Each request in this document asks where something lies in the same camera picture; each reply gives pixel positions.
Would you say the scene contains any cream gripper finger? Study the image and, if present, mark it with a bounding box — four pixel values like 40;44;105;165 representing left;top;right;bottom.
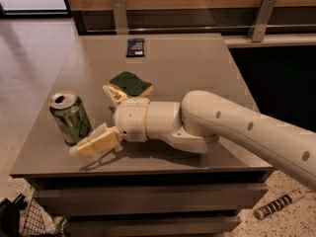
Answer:
69;122;123;157
103;85;128;107

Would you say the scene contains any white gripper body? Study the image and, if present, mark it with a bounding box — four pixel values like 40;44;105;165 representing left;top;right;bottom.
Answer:
114;98;150;142

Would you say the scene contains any green soda can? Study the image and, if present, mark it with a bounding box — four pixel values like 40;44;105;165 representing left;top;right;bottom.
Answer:
49;91;92;145

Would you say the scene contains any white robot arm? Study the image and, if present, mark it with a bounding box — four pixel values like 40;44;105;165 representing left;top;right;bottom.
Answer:
69;86;316;191

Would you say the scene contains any grey drawer cabinet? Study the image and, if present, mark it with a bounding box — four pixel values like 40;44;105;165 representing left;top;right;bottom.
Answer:
11;34;273;222

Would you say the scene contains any green yellow sponge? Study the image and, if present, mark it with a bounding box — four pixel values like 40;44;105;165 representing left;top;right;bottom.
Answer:
110;71;153;97

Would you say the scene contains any dark blue snack packet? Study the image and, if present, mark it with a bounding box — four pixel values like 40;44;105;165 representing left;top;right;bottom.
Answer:
126;38;144;57

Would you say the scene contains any upper grey drawer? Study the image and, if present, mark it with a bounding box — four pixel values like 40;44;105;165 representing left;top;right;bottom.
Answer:
34;183;268;216

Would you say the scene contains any grey drawer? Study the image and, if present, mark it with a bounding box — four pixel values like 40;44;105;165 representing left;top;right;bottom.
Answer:
34;183;268;216
66;216;241;237

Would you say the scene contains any lower grey drawer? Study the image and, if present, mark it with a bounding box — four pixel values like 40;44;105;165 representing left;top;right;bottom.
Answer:
66;216;241;237

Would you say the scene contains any white power strip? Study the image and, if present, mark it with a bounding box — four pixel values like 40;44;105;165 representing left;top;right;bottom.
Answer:
254;190;306;220

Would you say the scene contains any metal rail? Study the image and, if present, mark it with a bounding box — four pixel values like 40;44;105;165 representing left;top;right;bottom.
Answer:
87;24;316;35

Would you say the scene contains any left metal bracket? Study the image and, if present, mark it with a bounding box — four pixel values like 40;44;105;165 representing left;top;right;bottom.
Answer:
112;0;128;35

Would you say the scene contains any metal bracket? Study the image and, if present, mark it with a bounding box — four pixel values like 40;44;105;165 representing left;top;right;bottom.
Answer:
112;0;128;35
248;0;277;42

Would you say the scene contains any black wire basket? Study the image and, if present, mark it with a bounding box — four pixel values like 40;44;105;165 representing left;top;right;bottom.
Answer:
20;198;47;237

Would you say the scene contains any right metal bracket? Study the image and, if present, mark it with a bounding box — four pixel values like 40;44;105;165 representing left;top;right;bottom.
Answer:
248;0;277;42

